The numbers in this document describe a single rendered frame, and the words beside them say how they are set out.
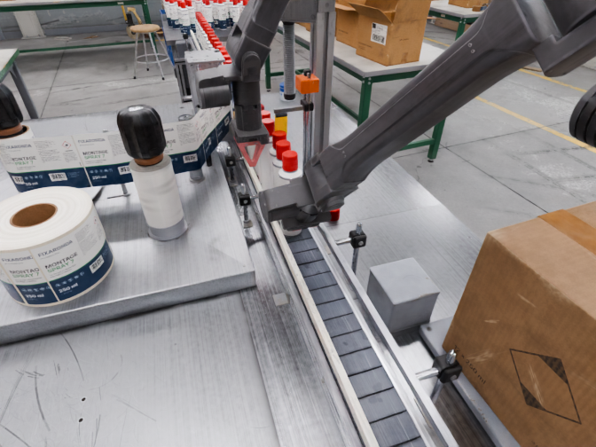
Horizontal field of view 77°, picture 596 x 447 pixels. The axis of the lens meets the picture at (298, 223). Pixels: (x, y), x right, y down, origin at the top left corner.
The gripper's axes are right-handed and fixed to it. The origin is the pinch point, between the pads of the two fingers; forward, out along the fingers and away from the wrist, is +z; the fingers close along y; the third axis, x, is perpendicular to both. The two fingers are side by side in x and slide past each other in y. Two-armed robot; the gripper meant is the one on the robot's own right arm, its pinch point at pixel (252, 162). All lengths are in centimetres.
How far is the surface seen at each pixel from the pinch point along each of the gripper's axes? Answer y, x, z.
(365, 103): -137, 102, 44
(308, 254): 19.5, 7.3, 14.0
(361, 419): 57, 2, 11
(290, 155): 11.4, 5.9, -6.6
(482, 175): -114, 194, 101
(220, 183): -16.5, -6.7, 13.8
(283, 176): 11.9, 4.2, -2.3
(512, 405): 62, 24, 12
